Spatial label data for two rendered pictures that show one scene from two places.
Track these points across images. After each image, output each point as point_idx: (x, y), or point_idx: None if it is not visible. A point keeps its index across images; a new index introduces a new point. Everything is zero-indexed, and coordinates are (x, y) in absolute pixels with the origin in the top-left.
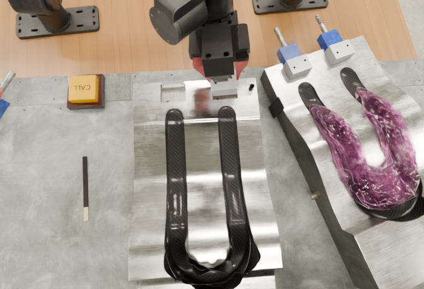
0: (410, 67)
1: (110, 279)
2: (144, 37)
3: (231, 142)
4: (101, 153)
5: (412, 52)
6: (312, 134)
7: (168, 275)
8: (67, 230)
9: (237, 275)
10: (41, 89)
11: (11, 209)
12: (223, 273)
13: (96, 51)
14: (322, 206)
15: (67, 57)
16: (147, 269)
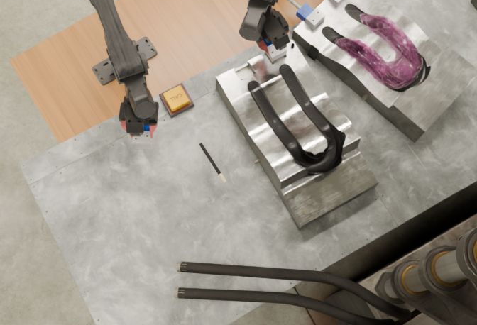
0: None
1: (260, 208)
2: (194, 44)
3: (296, 86)
4: (210, 136)
5: None
6: (344, 59)
7: (300, 169)
8: (216, 193)
9: (338, 158)
10: None
11: (171, 197)
12: (329, 163)
13: (165, 69)
14: (372, 102)
15: (146, 82)
16: (287, 171)
